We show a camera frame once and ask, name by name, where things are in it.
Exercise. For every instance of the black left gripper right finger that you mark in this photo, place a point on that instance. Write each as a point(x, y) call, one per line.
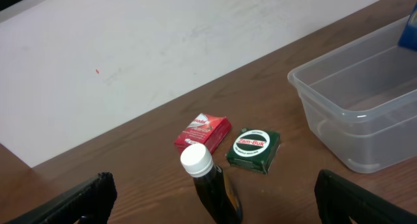
point(341, 201)

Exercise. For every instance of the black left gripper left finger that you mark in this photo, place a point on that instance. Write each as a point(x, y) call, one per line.
point(89, 202)

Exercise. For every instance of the blue Kool Fever box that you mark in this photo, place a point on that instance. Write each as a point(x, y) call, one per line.
point(408, 37)

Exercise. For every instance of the clear plastic container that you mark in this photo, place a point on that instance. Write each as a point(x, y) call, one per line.
point(360, 99)

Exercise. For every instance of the green Zam-Buk box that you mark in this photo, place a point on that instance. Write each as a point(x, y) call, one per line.
point(254, 150)

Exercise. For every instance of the dark bottle white cap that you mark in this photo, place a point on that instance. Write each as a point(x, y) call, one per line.
point(215, 190)

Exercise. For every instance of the red medicine box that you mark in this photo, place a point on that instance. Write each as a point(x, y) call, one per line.
point(205, 129)

